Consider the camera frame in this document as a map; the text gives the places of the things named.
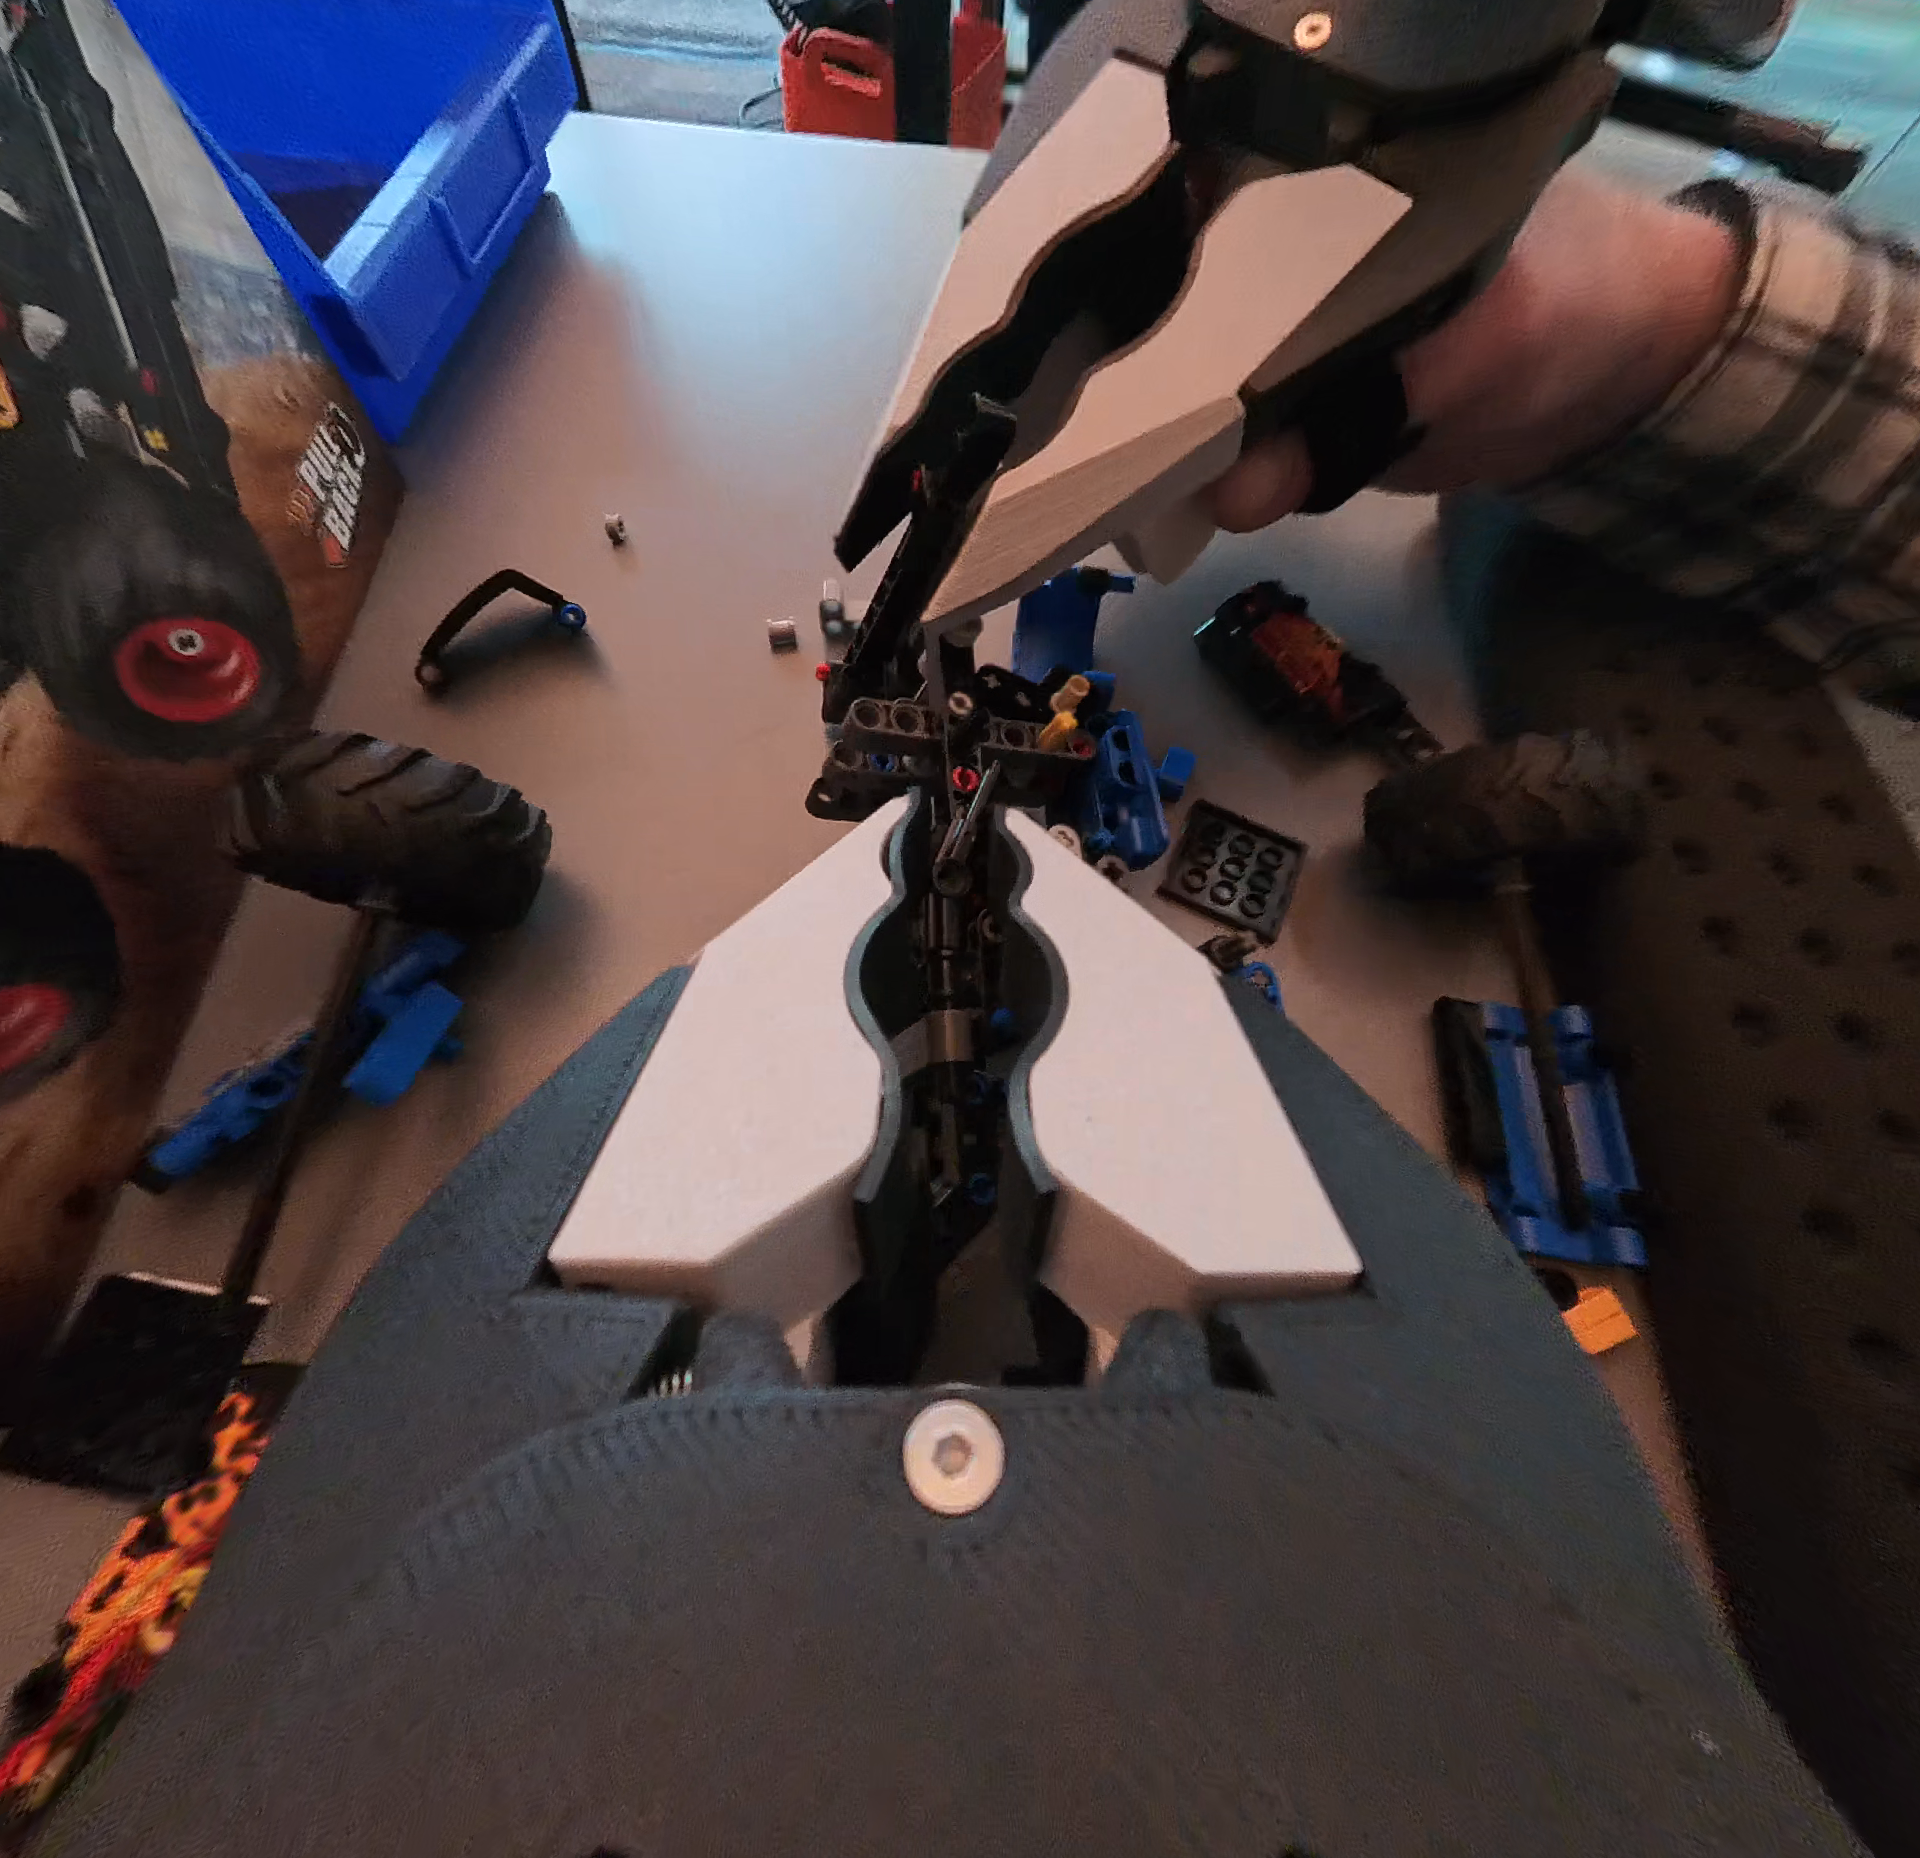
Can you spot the person's right forearm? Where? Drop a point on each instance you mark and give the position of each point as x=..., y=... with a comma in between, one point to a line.
x=1800, y=419

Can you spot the blue storage bin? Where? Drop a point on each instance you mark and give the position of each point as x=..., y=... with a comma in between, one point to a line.
x=375, y=118

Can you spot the black plate with round holes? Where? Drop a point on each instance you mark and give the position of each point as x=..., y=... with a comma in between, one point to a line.
x=1233, y=872

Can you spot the black tyre on axle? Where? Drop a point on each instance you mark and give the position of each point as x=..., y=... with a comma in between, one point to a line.
x=1501, y=817
x=389, y=824

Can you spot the orange block with black pin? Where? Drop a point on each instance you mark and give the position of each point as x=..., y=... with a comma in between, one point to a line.
x=1597, y=1318

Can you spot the grey desk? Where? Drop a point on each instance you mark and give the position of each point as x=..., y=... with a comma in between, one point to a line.
x=720, y=313

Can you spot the black panel with orange print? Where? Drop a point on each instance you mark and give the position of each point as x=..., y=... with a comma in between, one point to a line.
x=135, y=1589

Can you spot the blue body panel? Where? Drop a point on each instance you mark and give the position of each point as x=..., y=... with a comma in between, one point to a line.
x=1576, y=1138

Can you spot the toy truck chassis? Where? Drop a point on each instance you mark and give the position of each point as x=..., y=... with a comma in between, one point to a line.
x=930, y=748

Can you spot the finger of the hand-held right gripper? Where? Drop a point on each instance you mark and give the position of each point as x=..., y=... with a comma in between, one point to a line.
x=1200, y=388
x=1052, y=208

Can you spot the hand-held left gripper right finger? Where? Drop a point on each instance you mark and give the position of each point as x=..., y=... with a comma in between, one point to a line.
x=1200, y=1125

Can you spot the red plastic canister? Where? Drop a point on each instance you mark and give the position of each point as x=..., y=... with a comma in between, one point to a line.
x=840, y=81

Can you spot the toy truck set box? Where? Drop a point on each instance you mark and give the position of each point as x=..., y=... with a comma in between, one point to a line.
x=151, y=689

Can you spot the person's right hand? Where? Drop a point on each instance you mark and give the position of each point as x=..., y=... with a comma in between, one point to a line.
x=1591, y=329

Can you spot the blue and black connector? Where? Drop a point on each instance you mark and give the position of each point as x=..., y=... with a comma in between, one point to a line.
x=1246, y=970

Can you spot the blue beam piece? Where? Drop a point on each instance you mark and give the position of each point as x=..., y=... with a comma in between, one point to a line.
x=389, y=1019

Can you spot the black arch piece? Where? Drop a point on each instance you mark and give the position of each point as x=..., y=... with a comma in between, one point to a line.
x=480, y=597

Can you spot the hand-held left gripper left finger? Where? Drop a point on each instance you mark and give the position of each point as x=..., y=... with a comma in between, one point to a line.
x=720, y=1125

